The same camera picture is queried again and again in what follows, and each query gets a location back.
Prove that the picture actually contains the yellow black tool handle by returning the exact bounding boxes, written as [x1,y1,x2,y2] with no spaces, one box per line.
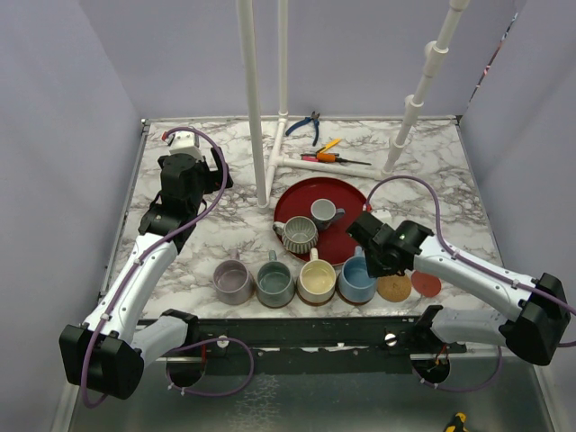
[444,412,468,432]

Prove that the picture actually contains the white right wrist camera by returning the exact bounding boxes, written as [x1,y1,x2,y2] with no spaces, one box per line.
[371,209,392,223]

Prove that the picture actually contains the brown wooden coaster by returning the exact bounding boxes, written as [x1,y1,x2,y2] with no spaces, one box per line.
[296,292,334,307]
[337,292,371,306]

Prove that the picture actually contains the small grey cup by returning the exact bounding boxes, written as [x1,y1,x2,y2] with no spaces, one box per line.
[310,198,346,231]

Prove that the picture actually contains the thin red round coaster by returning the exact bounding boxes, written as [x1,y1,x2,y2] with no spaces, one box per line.
[410,271,442,298]

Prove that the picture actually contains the light blue mug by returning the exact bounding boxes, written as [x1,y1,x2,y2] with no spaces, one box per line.
[338,246,377,302]

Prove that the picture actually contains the yellow utility knife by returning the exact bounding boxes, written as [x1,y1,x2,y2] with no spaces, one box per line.
[316,139,342,155]

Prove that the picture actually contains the black metal base rail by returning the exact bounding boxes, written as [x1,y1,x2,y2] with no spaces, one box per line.
[89,310,469,375]

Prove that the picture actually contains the white PVC pipe frame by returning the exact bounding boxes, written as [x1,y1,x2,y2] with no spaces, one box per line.
[236,1,469,213]

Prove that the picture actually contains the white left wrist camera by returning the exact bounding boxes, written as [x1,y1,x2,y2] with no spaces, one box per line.
[162,131,203,160]

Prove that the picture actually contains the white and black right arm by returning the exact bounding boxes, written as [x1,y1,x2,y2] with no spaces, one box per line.
[346,211,571,365]

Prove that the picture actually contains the woven rattan coaster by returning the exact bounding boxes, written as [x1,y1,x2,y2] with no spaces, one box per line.
[377,275,412,302]

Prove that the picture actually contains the dark green mug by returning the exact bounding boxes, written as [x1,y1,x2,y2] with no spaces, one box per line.
[256,250,296,309]

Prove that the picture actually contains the lilac mug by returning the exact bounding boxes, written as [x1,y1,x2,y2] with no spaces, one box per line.
[212,249,255,306]

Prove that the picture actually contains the ribbed grey cup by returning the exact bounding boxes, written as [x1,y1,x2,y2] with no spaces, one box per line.
[273,216,319,255]

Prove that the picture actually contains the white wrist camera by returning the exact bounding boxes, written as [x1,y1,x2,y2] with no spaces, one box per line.
[162,131,203,160]
[371,209,392,223]

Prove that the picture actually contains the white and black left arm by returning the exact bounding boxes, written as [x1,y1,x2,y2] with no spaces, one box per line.
[58,145,233,400]

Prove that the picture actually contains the cream yellow mug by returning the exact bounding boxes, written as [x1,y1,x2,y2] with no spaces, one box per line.
[297,247,337,302]

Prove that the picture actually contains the blue handled pliers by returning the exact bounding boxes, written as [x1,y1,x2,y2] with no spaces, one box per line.
[285,110,321,147]

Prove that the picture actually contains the aluminium table edge strip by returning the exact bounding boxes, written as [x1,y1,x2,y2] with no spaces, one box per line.
[97,118,150,301]

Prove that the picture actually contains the orange handled screwdriver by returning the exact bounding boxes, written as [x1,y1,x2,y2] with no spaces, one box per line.
[315,153,371,166]

